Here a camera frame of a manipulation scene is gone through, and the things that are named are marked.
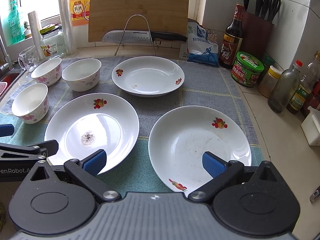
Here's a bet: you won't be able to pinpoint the yellow lid spice jar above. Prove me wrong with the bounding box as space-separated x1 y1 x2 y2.
258 66 282 98

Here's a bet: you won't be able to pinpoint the white floral bowl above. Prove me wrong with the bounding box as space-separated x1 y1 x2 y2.
11 83 49 125
62 58 102 92
31 57 62 87

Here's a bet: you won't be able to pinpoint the green lid sauce jar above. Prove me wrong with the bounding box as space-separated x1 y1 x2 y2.
231 51 264 87

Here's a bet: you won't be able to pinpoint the white plate with stain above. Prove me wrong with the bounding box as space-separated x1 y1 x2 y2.
44 93 139 173

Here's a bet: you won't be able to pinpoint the black handled kitchen knife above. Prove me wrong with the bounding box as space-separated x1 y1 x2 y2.
102 30 188 44

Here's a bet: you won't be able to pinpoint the cooking oil bottle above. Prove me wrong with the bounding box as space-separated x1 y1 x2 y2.
287 50 320 114

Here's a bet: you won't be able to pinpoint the metal binder clips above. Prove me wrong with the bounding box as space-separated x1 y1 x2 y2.
207 29 217 43

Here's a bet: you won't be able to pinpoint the clear glass mug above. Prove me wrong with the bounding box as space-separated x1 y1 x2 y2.
18 46 39 73

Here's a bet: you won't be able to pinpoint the green lid small jar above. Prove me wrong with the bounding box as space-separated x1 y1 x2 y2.
259 55 275 80

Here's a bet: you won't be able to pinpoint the glass jar green lid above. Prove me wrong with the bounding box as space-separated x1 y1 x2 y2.
39 24 66 59

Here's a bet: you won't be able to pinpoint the green dish soap bottle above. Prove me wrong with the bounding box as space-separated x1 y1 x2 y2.
7 0 25 44

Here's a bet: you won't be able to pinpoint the small potted plant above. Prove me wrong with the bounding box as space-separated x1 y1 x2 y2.
24 21 32 39

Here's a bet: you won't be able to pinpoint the clear glass bottle red cap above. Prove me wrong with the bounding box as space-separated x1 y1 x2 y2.
268 60 303 113

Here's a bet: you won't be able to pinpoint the bamboo cutting board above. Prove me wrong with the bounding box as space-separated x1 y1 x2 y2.
88 0 189 42

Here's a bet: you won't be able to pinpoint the dark vinegar bottle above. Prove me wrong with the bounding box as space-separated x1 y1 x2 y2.
219 4 245 69

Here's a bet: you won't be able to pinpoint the white plastic box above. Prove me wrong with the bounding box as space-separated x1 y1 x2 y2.
301 106 320 146

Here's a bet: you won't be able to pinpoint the red sauce bottle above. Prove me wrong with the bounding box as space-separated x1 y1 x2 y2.
301 81 320 117

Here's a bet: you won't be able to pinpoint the grey blue checked cloth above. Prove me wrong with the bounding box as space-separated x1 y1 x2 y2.
1 56 263 194

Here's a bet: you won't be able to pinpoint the metal wire rack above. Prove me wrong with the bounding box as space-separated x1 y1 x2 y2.
114 14 156 56

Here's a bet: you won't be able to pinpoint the orange cooking wine jug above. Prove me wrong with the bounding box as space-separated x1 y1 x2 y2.
69 0 90 27

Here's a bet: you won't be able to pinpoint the blue white salt bag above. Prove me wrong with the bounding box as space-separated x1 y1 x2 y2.
179 22 219 66

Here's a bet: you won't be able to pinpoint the dark red knife block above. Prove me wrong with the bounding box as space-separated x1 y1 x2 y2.
240 11 274 60

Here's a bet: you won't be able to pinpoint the white fruit plate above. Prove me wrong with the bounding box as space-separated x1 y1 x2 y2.
112 56 185 98
148 106 252 195

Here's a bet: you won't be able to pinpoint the steel kitchen sink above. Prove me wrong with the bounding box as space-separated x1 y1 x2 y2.
1 64 26 101

